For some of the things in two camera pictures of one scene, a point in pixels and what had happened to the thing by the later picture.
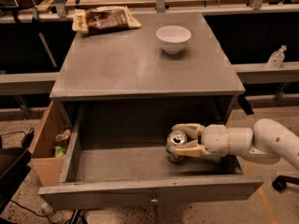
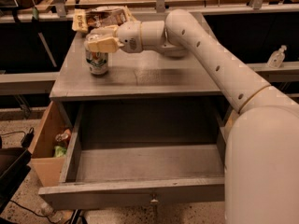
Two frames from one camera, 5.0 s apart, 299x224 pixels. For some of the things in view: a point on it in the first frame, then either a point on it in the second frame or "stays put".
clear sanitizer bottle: [276, 59] stays put
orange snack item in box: [64, 136] stays put
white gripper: [215, 139] -> [129, 36]
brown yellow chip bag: [103, 19] stays put
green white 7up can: [176, 137] -> [97, 63]
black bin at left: [14, 167] stays put
